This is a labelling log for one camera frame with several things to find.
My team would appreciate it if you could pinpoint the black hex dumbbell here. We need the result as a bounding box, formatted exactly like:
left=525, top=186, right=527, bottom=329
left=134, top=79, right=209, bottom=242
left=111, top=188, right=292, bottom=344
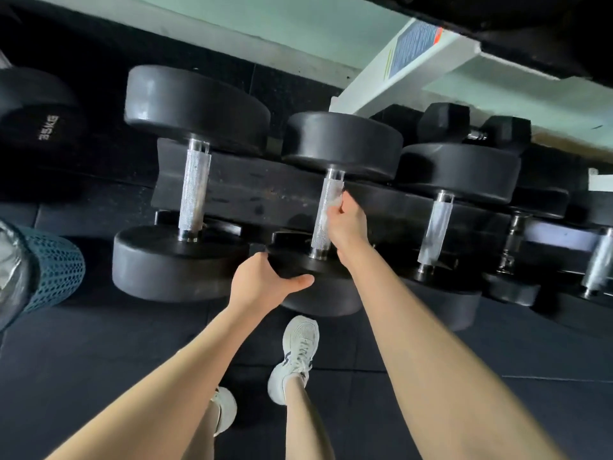
left=416, top=102, right=533, bottom=154

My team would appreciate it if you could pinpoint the person's right forearm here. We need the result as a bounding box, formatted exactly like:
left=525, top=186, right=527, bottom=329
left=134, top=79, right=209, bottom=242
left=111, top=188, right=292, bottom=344
left=342, top=243, right=566, bottom=460

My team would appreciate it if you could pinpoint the person's right leg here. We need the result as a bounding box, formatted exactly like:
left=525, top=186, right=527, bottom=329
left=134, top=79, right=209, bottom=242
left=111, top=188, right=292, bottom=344
left=283, top=376, right=336, bottom=460

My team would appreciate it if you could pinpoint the person's left white sneaker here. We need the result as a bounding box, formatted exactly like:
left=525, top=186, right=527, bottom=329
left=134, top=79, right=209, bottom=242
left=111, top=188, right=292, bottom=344
left=210, top=387, right=238, bottom=438

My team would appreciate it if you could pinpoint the person's left hand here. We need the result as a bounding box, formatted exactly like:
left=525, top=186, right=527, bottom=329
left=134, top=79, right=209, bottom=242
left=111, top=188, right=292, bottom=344
left=229, top=252, right=315, bottom=317

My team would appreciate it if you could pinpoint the person's right white sneaker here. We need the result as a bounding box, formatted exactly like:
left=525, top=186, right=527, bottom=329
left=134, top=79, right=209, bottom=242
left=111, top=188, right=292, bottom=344
left=267, top=316, right=321, bottom=406

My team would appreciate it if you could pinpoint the small rusty-handled dumbbell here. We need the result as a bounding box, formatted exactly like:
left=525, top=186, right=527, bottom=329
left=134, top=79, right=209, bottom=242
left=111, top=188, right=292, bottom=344
left=481, top=186, right=571, bottom=307

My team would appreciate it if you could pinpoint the person's white sneaker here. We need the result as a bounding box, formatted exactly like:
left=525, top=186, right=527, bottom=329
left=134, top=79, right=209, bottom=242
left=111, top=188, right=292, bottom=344
left=210, top=387, right=238, bottom=438
left=267, top=316, right=321, bottom=406

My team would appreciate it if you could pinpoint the person's right hand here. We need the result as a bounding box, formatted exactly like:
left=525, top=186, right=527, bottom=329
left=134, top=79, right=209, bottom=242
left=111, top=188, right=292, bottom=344
left=325, top=191, right=370, bottom=269

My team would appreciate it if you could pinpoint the big black dumbbell white lettering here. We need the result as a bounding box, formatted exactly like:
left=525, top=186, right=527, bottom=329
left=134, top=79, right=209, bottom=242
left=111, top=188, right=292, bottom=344
left=0, top=66, right=87, bottom=158

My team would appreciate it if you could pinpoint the black dumbbell rack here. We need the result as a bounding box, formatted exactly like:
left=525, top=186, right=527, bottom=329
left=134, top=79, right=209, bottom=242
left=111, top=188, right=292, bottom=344
left=151, top=0, right=613, bottom=341

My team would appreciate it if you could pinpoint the dark teal trash basket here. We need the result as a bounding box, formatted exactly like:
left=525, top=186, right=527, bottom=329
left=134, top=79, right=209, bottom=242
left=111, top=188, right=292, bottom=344
left=14, top=224, right=86, bottom=314

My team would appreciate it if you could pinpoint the person's left forearm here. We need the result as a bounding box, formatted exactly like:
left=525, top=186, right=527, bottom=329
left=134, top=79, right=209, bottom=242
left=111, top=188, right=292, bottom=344
left=45, top=303, right=269, bottom=460

